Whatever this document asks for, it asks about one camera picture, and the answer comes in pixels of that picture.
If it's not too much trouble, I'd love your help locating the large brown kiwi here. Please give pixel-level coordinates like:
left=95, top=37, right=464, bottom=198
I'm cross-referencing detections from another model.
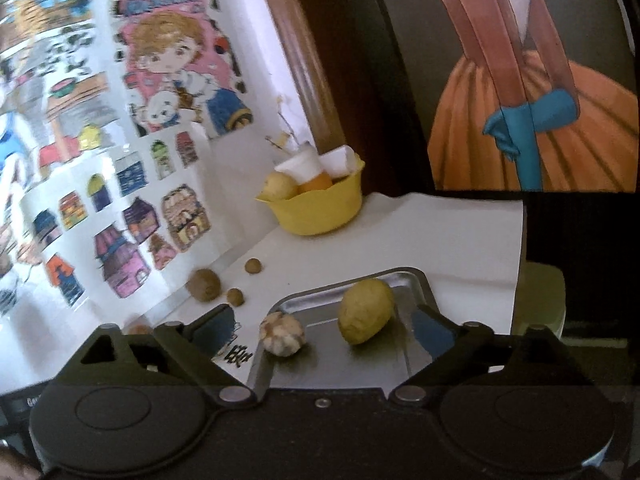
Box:
left=186, top=269, right=221, bottom=304

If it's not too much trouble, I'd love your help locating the small brown longan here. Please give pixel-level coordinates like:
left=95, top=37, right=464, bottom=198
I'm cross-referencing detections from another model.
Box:
left=244, top=258, right=262, bottom=274
left=226, top=288, right=245, bottom=307

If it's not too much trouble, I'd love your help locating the small striped pepino melon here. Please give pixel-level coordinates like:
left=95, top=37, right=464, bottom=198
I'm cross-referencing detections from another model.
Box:
left=259, top=311, right=306, bottom=358

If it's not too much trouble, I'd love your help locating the yellow-green mango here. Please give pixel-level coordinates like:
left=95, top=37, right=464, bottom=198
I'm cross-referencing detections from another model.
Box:
left=337, top=278, right=395, bottom=346

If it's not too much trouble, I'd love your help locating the person's right hand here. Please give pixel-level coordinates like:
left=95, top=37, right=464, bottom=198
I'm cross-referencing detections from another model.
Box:
left=0, top=442, right=42, bottom=480

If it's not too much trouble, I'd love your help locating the white paper table mat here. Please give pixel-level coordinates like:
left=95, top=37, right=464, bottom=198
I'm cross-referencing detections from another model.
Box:
left=167, top=194, right=524, bottom=393

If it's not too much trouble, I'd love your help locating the dark metal baking tray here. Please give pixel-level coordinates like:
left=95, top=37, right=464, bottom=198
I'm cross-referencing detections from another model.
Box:
left=245, top=265, right=446, bottom=391

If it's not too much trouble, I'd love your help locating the colourful houses drawing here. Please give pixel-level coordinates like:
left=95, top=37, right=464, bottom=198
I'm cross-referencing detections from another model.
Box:
left=20, top=124, right=239, bottom=322

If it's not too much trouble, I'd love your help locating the yellow plastic bowl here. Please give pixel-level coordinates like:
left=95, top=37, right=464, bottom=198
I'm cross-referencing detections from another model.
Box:
left=255, top=157, right=366, bottom=236

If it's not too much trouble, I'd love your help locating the yellow pear in bowl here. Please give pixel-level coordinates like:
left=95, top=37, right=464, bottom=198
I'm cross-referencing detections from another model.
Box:
left=262, top=171, right=298, bottom=202

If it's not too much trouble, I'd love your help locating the white jar with flowers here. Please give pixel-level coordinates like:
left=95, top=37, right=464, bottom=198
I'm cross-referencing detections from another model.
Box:
left=264, top=94, right=336, bottom=187

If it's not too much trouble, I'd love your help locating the white cup in bowl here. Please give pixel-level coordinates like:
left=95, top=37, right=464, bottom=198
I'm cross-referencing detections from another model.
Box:
left=319, top=145, right=358, bottom=180

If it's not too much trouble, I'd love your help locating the boy with fan drawing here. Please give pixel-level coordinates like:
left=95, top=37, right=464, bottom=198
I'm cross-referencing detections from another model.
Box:
left=1, top=0, right=118, bottom=314

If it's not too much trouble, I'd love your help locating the girl orange dress poster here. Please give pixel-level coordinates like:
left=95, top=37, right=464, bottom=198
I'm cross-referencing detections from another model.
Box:
left=382, top=0, right=639, bottom=193

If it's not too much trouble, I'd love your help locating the anime girl bear drawing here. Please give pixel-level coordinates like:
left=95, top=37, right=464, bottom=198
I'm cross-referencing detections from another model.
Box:
left=110, top=0, right=254, bottom=139

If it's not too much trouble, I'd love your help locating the wooden door frame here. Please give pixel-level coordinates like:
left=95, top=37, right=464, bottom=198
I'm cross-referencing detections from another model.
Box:
left=266, top=0, right=345, bottom=153

